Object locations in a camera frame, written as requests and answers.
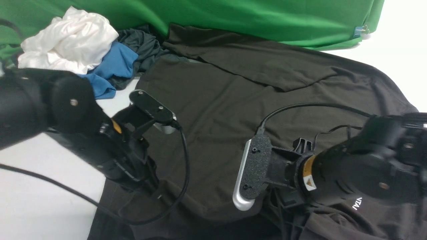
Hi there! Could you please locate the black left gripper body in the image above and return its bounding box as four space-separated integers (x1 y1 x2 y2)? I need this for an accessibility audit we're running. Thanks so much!
97 105 159 194

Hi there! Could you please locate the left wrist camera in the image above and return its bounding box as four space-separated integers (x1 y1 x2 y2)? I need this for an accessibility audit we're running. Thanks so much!
129 89 177 137

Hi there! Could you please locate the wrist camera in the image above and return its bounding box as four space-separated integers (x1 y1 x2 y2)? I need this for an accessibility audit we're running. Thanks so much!
232 134 272 211
129 89 177 137

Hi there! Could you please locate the black camera cable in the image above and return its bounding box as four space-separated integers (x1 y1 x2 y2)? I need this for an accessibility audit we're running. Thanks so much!
0 120 190 226
256 103 376 135

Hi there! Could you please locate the black right camera cable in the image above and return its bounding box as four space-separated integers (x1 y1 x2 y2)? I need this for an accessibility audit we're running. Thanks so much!
256 103 376 135

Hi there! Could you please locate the green backdrop cloth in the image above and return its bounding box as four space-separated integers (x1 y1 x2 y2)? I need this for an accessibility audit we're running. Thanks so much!
0 0 384 51

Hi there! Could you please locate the dark gray long-sleeved shirt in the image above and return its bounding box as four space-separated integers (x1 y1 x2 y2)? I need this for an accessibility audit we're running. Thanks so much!
88 24 426 240

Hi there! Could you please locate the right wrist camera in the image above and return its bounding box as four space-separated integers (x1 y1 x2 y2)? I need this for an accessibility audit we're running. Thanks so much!
232 134 272 211

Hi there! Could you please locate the blue binder clip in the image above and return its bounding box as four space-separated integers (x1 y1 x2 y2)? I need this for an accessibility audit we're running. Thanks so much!
353 25 370 38

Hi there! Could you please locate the crumpled dark teal shirt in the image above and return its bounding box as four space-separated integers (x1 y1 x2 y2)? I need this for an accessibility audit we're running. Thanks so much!
108 24 179 91

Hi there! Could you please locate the black left camera cable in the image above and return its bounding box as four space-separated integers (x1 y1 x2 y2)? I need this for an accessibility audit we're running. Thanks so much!
0 120 190 226

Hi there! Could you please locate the crumpled blue shirt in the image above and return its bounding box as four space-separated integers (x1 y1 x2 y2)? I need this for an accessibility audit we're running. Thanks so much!
78 41 138 100

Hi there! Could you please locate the crumpled white shirt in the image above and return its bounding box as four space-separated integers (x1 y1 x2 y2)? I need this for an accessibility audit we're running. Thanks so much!
18 7 118 74

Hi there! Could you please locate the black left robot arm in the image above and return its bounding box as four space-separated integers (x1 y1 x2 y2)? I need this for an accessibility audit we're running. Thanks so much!
1 68 159 195

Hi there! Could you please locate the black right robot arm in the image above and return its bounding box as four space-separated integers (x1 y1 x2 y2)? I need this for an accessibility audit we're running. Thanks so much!
268 113 426 208

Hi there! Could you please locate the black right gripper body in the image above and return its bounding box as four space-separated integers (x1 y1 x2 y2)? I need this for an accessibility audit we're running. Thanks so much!
267 138 313 207

